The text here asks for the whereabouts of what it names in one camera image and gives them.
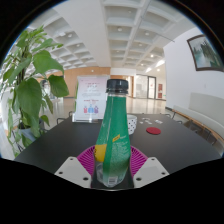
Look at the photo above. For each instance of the round ceiling lights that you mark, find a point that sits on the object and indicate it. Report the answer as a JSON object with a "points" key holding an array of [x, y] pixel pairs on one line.
{"points": [[146, 34]]}

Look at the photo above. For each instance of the framed landscape picture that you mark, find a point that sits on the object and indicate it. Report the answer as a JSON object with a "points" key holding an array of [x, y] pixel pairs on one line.
{"points": [[206, 53]]}

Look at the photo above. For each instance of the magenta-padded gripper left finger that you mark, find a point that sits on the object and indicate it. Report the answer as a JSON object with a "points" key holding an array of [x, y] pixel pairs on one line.
{"points": [[74, 170]]}

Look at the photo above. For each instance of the green potted plant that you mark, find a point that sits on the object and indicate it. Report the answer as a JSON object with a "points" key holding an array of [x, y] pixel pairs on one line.
{"points": [[30, 93]]}

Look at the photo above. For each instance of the clear acrylic sign stand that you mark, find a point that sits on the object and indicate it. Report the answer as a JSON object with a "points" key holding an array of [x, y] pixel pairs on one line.
{"points": [[89, 100]]}

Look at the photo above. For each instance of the green plastic drink bottle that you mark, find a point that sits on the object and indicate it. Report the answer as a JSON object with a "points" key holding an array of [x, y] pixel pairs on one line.
{"points": [[112, 140]]}

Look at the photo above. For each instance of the flat round red coaster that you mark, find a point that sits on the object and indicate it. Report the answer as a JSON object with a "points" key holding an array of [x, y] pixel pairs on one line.
{"points": [[153, 130]]}

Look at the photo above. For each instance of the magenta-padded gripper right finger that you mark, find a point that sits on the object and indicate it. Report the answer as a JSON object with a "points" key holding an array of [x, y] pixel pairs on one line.
{"points": [[149, 170]]}

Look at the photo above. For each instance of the long white bench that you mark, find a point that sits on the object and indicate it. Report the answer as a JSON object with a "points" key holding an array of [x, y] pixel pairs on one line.
{"points": [[203, 115]]}

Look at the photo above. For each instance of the white polka dot cup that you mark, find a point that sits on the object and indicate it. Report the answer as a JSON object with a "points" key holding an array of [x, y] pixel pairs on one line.
{"points": [[132, 124]]}

